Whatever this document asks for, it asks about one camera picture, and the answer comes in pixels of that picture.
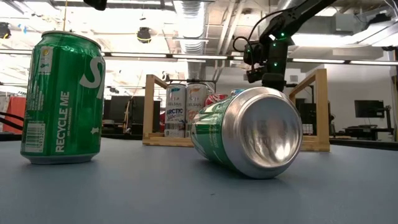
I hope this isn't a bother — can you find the wooden slatted shelf rack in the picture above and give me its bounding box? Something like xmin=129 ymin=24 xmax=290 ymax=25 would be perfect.
xmin=142 ymin=67 xmax=331 ymax=152

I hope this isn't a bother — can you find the black curved cable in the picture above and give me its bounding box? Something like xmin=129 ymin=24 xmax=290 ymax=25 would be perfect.
xmin=0 ymin=118 xmax=24 ymax=132
xmin=0 ymin=111 xmax=25 ymax=124

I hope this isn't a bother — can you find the white Celsius Tropical Vibe can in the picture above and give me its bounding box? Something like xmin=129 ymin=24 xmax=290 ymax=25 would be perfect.
xmin=185 ymin=82 xmax=210 ymax=139

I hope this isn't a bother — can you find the red Coca-Cola can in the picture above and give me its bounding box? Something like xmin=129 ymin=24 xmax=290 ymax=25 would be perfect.
xmin=203 ymin=93 xmax=229 ymax=108

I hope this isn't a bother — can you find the ribbed silver ventilation duct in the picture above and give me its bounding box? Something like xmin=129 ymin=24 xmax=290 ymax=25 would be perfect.
xmin=172 ymin=0 xmax=206 ymax=82

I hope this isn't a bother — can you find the red background object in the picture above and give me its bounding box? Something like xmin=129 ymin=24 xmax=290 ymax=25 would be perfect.
xmin=3 ymin=95 xmax=27 ymax=135

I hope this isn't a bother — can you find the grey rectangular ceiling duct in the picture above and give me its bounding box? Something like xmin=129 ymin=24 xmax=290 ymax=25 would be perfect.
xmin=300 ymin=12 xmax=355 ymax=34

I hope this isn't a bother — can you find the black ceiling-mounted device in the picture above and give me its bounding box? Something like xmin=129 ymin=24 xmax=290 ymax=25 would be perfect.
xmin=0 ymin=22 xmax=12 ymax=40

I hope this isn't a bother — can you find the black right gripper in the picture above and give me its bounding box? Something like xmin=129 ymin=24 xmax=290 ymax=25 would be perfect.
xmin=261 ymin=39 xmax=290 ymax=93

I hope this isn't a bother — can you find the black computer monitor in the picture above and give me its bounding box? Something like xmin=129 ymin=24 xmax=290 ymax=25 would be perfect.
xmin=354 ymin=100 xmax=386 ymax=118

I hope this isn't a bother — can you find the green Sprite can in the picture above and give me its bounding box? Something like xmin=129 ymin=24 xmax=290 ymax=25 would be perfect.
xmin=190 ymin=86 xmax=304 ymax=180
xmin=20 ymin=30 xmax=106 ymax=165

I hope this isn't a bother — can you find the black dome ceiling camera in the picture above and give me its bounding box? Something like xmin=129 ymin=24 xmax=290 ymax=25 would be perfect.
xmin=136 ymin=27 xmax=152 ymax=44

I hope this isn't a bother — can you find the dark background desk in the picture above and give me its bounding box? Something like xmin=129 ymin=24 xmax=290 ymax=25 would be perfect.
xmin=328 ymin=125 xmax=396 ymax=147

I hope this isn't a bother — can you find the long ceiling light strip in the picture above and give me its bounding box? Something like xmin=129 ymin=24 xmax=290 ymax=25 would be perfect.
xmin=104 ymin=52 xmax=245 ymax=62
xmin=292 ymin=58 xmax=398 ymax=66

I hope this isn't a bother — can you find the dark background workstation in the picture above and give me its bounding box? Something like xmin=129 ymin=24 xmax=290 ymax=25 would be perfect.
xmin=102 ymin=95 xmax=162 ymax=135

